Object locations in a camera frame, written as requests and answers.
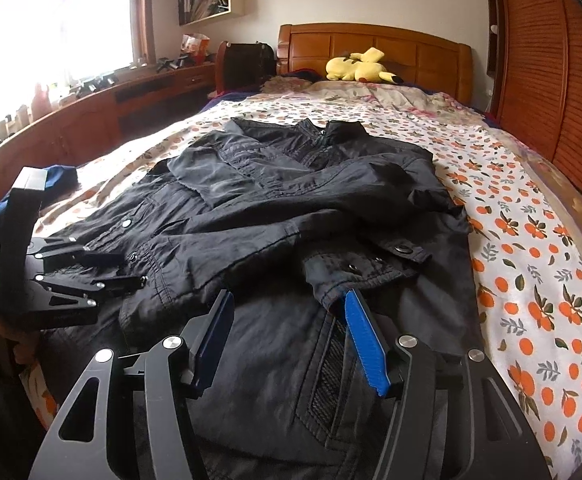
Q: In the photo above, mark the wooden framed window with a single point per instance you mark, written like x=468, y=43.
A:
x=71, y=20

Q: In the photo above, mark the black backpack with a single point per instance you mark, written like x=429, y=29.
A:
x=246, y=65

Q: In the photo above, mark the floral quilt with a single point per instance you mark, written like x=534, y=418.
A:
x=371, y=92

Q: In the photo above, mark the yellow plush toy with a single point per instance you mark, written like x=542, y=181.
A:
x=351, y=67

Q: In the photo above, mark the orange white paper bag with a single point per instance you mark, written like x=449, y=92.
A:
x=196, y=47

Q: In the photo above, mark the person's left forearm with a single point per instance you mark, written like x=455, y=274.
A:
x=1, y=420

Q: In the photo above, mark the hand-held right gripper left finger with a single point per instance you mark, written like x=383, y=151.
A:
x=216, y=340

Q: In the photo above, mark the wooden slatted wardrobe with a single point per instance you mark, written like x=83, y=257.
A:
x=536, y=60

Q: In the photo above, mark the bed with orange-print sheet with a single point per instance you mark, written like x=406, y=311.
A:
x=521, y=285

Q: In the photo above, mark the black jacket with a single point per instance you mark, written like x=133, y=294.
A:
x=281, y=195

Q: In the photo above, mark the blue cloth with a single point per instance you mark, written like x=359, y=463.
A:
x=61, y=177

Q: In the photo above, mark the wooden desk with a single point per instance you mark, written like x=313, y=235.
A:
x=86, y=120

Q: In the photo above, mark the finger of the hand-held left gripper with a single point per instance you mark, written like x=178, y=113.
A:
x=76, y=252
x=106, y=287

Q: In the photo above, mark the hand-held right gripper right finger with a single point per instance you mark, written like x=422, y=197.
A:
x=366, y=340

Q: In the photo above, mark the wooden bed headboard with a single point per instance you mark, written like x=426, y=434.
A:
x=421, y=50

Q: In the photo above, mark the row of small bottles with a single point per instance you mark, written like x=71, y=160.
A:
x=21, y=115

